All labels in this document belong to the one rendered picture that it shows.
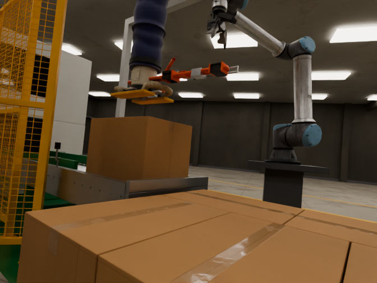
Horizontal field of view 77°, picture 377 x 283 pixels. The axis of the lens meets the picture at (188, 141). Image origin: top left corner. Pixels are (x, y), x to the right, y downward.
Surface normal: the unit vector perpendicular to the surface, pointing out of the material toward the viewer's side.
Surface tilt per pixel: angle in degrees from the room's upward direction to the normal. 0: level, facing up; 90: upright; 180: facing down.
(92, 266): 90
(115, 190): 90
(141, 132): 90
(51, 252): 90
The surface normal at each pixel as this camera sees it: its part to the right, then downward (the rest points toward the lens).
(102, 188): -0.60, -0.09
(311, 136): 0.42, 0.07
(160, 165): 0.78, 0.04
